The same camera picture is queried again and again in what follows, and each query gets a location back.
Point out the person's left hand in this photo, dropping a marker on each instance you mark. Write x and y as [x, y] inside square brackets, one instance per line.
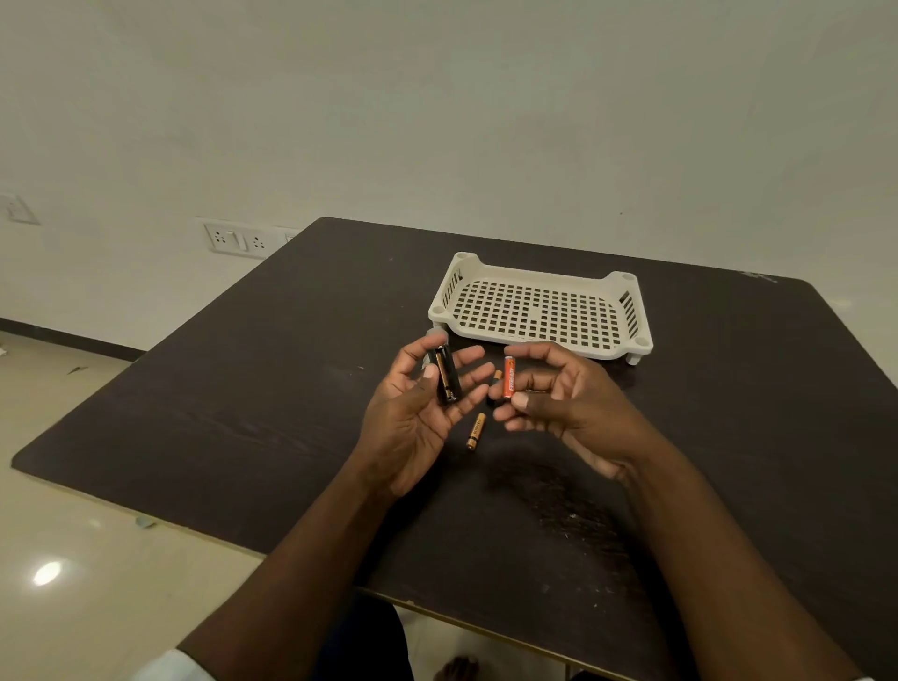
[403, 428]

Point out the person's right hand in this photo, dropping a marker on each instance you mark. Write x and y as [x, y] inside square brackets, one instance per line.
[589, 414]

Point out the person's right thumb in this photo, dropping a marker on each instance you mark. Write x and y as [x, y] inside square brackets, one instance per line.
[532, 403]

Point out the person's left little finger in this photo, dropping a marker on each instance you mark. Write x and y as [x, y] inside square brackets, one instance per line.
[468, 403]

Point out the person's left middle finger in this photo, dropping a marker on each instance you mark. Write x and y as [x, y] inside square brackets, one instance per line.
[468, 356]

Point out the person's left thumb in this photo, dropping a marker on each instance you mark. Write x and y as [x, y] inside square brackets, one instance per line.
[419, 393]

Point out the black battery holder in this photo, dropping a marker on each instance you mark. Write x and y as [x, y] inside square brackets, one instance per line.
[453, 382]

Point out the orange battery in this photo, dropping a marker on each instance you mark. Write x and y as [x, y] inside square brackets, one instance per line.
[509, 377]

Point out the person's right forearm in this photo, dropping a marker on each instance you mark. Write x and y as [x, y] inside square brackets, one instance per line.
[722, 568]

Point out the person's left forearm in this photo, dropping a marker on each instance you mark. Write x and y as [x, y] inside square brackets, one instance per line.
[294, 582]

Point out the white perforated plastic tray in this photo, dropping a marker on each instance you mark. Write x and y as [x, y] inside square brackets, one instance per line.
[540, 305]

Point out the dark trousers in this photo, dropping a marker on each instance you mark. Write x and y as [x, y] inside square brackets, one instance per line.
[368, 642]

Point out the person's foot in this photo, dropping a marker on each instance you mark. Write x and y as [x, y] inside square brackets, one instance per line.
[457, 670]

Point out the small grey floor scrap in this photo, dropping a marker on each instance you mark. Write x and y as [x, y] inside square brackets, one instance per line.
[145, 521]

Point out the dark skirting board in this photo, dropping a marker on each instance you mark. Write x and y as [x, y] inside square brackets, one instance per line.
[70, 340]

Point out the white shirt sleeve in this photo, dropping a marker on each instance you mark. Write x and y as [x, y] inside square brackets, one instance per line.
[175, 666]

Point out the white wall socket panel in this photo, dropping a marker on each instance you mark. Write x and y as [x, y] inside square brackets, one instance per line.
[242, 238]

